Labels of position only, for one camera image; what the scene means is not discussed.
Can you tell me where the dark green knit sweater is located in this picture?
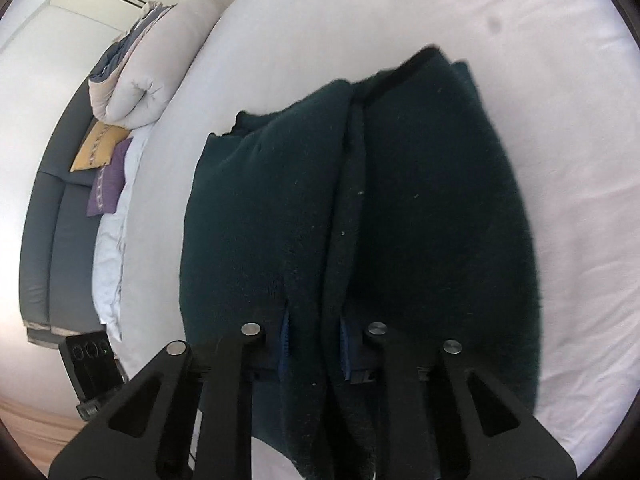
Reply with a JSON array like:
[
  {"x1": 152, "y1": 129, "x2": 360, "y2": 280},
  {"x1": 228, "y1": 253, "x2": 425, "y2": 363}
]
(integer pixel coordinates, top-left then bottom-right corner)
[{"x1": 179, "y1": 47, "x2": 540, "y2": 479}]

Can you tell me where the dark grey headboard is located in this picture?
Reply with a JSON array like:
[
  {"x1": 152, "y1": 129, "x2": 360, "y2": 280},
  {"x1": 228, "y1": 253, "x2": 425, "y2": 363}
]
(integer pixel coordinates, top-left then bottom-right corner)
[{"x1": 18, "y1": 82, "x2": 102, "y2": 349}]

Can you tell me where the white bed pillow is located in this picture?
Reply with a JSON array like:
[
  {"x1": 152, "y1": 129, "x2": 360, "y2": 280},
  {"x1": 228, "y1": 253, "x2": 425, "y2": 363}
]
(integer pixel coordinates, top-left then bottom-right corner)
[{"x1": 91, "y1": 125, "x2": 152, "y2": 342}]

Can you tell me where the purple patterned pillow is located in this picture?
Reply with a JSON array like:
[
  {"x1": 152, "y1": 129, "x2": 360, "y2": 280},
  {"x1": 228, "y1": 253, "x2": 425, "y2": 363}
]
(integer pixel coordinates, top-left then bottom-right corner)
[{"x1": 86, "y1": 139, "x2": 132, "y2": 218}]

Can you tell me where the yellow patterned pillow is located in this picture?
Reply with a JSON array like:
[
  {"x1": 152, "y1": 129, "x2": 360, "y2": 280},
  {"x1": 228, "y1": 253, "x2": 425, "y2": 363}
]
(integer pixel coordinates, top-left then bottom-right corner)
[{"x1": 70, "y1": 122, "x2": 130, "y2": 172}]

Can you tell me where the rolled beige duvet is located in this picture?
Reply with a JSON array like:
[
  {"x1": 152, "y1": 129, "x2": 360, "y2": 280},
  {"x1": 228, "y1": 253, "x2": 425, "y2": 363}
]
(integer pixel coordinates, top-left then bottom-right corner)
[{"x1": 88, "y1": 0, "x2": 221, "y2": 130}]

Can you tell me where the white bed mattress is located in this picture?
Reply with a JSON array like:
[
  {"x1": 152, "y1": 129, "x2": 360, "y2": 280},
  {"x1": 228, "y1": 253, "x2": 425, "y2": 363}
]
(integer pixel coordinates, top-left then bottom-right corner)
[{"x1": 110, "y1": 0, "x2": 639, "y2": 479}]

